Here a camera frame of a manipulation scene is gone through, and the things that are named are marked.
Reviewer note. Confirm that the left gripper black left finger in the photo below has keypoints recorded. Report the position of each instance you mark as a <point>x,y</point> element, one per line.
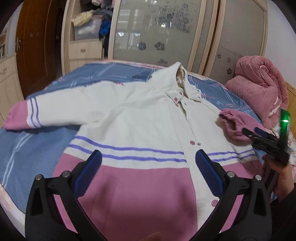
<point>43,220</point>

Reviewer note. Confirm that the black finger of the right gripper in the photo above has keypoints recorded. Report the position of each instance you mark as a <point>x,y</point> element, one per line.
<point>251,135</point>
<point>263,134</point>

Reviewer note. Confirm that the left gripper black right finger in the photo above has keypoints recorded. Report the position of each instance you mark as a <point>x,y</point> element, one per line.
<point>253,220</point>

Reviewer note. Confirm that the pink and white hooded jacket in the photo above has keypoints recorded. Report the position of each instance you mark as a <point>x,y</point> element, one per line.
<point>148,134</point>

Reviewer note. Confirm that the person right hand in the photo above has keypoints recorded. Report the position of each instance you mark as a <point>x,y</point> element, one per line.
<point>285,183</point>

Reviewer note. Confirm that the wooden headboard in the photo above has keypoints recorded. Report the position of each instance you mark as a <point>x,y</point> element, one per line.
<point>291,102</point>

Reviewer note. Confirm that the rolled pink quilt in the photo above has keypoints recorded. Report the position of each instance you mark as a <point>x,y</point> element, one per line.
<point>260,84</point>

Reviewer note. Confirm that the blue striped bed sheet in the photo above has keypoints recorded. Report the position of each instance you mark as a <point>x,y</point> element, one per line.
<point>24,154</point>

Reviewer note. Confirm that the light wood cabinet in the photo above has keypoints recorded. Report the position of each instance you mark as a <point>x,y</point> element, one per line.
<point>10,89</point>

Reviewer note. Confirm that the wardrobe wooden drawer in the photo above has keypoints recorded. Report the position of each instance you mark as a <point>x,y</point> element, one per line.
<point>85,49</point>

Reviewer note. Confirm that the blue garment in wardrobe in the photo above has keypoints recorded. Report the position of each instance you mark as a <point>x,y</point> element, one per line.
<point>104,28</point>

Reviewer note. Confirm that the brown wooden room door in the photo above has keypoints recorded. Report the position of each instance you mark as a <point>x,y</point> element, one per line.
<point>37,43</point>

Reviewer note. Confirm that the clear plastic storage box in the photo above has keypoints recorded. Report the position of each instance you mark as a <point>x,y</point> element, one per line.
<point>89,30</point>

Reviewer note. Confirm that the beige knitted cloth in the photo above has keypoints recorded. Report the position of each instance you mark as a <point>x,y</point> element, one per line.
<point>82,18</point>

